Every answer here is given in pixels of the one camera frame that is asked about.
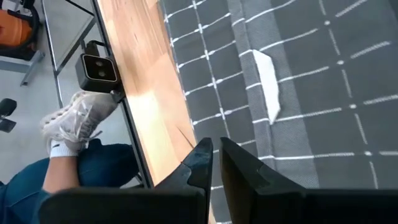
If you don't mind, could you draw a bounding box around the orange shop vacuum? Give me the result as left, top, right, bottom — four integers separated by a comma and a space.
0, 8, 34, 47

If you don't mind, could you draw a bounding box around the person's leg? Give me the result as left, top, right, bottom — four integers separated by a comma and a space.
42, 154, 80, 194
0, 138, 140, 224

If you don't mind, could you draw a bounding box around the grey checked towel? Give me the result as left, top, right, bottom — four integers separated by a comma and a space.
157, 0, 398, 224

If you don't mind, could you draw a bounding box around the person's foot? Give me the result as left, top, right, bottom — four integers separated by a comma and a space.
39, 90, 119, 159

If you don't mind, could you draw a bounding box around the black table-level camera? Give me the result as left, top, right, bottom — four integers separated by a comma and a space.
74, 40, 122, 95

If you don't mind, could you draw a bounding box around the black metal table frame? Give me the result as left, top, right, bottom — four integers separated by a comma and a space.
90, 0, 155, 189

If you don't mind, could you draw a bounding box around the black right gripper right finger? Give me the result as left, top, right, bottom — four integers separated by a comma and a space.
219, 136, 398, 224

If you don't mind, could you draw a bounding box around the black chair base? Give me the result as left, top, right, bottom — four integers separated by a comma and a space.
0, 98, 18, 134

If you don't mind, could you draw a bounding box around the grey metal frame stand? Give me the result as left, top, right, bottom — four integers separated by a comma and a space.
40, 0, 98, 109

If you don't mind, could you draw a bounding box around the grey metal bracket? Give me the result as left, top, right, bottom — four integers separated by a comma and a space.
0, 51, 46, 86

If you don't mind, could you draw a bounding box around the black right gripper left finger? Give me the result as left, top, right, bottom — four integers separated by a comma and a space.
39, 137, 214, 224

